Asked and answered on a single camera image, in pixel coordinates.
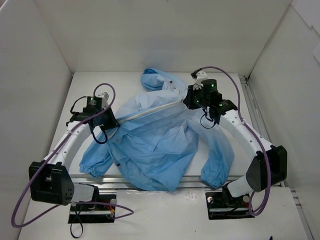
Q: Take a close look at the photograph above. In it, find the aluminium rail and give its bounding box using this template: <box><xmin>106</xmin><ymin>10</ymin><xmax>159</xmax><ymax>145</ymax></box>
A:
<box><xmin>69</xmin><ymin>174</ymin><xmax>286</xmax><ymax>192</ymax></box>
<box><xmin>239</xmin><ymin>75</ymin><xmax>314</xmax><ymax>240</ymax></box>

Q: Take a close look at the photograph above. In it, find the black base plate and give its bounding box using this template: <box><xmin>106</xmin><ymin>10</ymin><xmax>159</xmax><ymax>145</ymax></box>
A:
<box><xmin>205</xmin><ymin>191</ymin><xmax>254</xmax><ymax>220</ymax></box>
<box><xmin>68</xmin><ymin>204</ymin><xmax>116</xmax><ymax>224</ymax></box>

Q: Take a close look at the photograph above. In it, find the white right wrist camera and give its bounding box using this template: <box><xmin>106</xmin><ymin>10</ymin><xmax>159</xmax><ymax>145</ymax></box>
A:
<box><xmin>191</xmin><ymin>70</ymin><xmax>208</xmax><ymax>91</ymax></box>

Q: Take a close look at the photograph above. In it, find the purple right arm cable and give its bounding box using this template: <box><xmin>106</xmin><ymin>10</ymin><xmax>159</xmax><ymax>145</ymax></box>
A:
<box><xmin>191</xmin><ymin>65</ymin><xmax>272</xmax><ymax>217</ymax></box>

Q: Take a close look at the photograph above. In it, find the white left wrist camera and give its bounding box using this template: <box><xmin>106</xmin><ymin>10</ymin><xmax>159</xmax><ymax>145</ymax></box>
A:
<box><xmin>97</xmin><ymin>92</ymin><xmax>110</xmax><ymax>109</ymax></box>

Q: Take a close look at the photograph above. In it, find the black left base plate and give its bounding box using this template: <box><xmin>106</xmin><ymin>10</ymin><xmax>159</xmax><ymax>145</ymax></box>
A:
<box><xmin>68</xmin><ymin>204</ymin><xmax>116</xmax><ymax>224</ymax></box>

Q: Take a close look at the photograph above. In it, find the light blue zip jacket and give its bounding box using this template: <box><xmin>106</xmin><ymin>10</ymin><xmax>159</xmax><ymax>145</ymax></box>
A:
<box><xmin>79</xmin><ymin>68</ymin><xmax>235</xmax><ymax>191</ymax></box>

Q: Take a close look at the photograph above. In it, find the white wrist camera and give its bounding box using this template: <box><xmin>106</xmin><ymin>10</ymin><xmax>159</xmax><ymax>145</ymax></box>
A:
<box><xmin>191</xmin><ymin>70</ymin><xmax>208</xmax><ymax>91</ymax></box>
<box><xmin>97</xmin><ymin>92</ymin><xmax>110</xmax><ymax>109</ymax></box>

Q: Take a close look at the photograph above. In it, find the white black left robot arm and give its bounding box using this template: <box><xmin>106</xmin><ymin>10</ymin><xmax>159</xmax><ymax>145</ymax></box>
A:
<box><xmin>28</xmin><ymin>93</ymin><xmax>119</xmax><ymax>210</ymax></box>

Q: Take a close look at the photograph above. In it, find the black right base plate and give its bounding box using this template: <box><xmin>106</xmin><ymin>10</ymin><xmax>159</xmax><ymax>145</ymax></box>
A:
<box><xmin>205</xmin><ymin>191</ymin><xmax>254</xmax><ymax>220</ymax></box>

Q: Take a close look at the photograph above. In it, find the aluminium rail right side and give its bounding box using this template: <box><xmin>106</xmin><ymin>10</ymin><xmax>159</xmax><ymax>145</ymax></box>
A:
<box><xmin>239</xmin><ymin>75</ymin><xmax>314</xmax><ymax>240</ymax></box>

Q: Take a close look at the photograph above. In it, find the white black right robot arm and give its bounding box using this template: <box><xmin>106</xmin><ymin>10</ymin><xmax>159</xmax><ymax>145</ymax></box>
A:
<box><xmin>183</xmin><ymin>79</ymin><xmax>288</xmax><ymax>206</ymax></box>

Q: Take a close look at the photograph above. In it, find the aluminium rail front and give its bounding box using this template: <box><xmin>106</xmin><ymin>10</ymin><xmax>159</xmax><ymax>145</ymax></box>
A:
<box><xmin>69</xmin><ymin>174</ymin><xmax>286</xmax><ymax>192</ymax></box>

